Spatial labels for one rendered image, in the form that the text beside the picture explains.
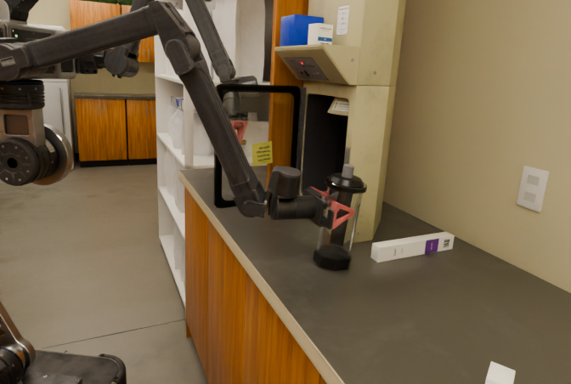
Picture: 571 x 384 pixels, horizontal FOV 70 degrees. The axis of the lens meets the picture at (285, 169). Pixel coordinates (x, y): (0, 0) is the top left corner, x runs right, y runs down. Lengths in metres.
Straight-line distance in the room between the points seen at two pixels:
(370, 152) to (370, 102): 0.15
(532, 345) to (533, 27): 0.81
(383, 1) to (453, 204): 0.71
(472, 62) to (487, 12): 0.15
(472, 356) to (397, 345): 0.14
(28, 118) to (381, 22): 1.04
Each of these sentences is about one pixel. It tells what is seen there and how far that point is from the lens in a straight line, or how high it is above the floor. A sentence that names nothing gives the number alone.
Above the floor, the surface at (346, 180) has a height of 1.18.
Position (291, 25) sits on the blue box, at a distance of 1.28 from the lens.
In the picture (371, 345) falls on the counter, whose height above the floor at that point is 0.94.
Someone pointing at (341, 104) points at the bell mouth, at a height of 1.35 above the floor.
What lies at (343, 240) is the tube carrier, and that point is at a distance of 1.06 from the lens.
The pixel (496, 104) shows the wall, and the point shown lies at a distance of 1.37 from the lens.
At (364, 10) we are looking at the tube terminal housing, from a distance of 1.16.
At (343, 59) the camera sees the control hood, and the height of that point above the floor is 1.48.
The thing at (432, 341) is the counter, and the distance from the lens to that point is 0.91.
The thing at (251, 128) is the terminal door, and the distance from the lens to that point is 1.32.
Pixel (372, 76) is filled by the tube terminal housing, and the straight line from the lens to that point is 1.17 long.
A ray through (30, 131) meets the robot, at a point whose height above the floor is 1.23.
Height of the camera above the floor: 1.44
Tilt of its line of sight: 14 degrees down
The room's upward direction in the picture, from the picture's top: 3 degrees clockwise
